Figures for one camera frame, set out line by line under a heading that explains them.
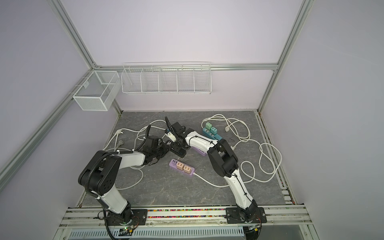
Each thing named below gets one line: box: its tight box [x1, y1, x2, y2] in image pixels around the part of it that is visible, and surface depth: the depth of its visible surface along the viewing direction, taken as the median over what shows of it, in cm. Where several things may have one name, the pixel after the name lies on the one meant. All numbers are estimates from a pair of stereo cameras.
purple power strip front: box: [169, 158, 195, 176], surface depth 87 cm
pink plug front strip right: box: [183, 165, 192, 174], surface depth 84 cm
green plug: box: [205, 122, 212, 130], surface depth 104 cm
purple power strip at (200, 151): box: [191, 146, 207, 157], surface depth 96 cm
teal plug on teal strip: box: [210, 126, 218, 135], surface depth 103 cm
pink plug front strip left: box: [176, 161, 184, 171], surface depth 86 cm
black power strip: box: [169, 142, 187, 158], surface depth 89 cm
